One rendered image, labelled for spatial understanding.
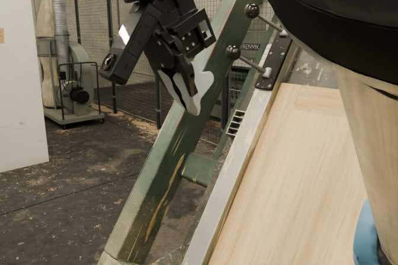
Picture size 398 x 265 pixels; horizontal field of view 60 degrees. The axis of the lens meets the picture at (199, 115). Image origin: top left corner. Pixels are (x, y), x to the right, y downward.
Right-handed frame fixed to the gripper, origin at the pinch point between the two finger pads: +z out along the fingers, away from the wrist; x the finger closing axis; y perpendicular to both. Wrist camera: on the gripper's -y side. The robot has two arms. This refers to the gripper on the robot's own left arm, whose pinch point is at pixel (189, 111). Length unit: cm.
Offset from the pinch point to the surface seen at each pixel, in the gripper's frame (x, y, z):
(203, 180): 23.9, 7.4, 34.8
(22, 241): 206, -58, 124
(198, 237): 11.2, -5.9, 34.4
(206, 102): 34.6, 24.9, 23.0
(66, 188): 273, -11, 149
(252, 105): 14.1, 23.9, 19.2
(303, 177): -4.1, 15.5, 28.0
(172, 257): 35, -9, 60
